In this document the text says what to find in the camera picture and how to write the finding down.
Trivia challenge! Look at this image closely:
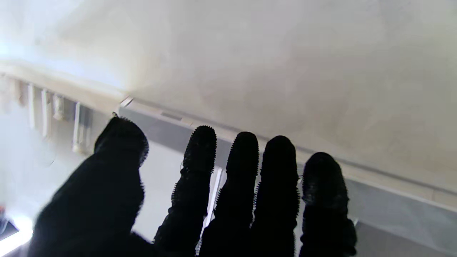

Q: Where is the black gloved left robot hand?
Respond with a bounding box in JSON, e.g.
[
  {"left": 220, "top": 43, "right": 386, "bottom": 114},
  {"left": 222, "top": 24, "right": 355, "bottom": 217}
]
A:
[{"left": 28, "top": 116, "right": 358, "bottom": 257}]

